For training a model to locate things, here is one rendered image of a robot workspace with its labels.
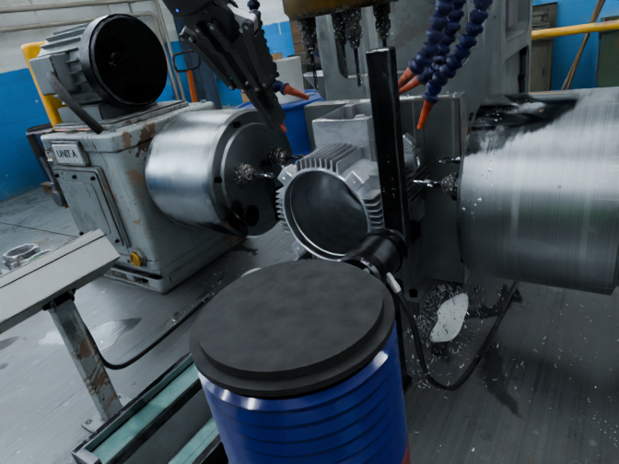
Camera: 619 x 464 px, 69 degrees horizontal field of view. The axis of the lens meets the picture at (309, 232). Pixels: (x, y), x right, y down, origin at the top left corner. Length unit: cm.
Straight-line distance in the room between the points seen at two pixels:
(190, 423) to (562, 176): 51
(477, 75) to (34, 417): 93
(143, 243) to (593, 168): 83
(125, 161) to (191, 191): 18
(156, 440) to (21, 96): 607
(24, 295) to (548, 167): 61
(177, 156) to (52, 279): 34
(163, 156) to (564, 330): 74
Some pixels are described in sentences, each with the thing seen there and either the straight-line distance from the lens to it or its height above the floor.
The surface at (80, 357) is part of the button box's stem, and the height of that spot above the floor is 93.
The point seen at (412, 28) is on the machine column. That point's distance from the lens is 92.
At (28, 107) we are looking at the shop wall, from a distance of 653.
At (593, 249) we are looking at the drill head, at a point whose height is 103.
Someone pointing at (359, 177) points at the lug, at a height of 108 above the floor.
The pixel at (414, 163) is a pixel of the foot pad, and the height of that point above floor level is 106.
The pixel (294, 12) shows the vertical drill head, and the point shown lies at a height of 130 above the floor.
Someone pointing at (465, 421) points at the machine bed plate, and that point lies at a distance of 66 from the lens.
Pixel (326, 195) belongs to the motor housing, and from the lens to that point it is 84.
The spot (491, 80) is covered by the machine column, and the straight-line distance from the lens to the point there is 88.
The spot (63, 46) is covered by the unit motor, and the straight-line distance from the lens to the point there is 115.
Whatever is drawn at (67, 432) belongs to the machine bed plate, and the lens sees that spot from 82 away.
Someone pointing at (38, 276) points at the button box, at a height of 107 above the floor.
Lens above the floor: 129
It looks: 25 degrees down
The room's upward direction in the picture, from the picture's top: 11 degrees counter-clockwise
